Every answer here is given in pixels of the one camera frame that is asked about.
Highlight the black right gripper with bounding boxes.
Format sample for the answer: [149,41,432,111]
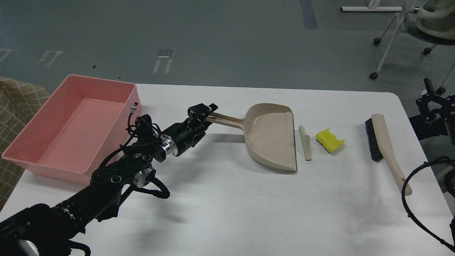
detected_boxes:
[416,78,455,144]

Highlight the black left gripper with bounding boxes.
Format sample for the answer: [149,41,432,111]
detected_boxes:
[163,103,218,156]

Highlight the beige hand brush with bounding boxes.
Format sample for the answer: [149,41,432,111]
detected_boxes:
[364,113,413,196]

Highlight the beige plastic dustpan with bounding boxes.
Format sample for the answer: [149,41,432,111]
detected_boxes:
[207,103,298,174]

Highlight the white bread slice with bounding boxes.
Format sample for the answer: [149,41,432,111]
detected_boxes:
[299,126,312,161]

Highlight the yellow sponge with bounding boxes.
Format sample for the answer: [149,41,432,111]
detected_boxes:
[315,128,346,153]

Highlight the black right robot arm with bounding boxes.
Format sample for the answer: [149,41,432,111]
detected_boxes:
[401,78,455,252]

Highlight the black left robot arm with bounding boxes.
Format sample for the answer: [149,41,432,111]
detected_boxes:
[1,103,218,256]

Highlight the pink plastic bin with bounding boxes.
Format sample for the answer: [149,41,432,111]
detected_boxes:
[2,75,141,185]

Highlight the white office chair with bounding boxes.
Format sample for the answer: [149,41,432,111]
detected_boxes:
[369,0,455,80]

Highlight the white table leg base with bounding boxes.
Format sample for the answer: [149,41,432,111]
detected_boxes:
[340,6,403,12]

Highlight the checkered beige cloth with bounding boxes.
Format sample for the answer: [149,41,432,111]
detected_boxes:
[0,77,50,209]

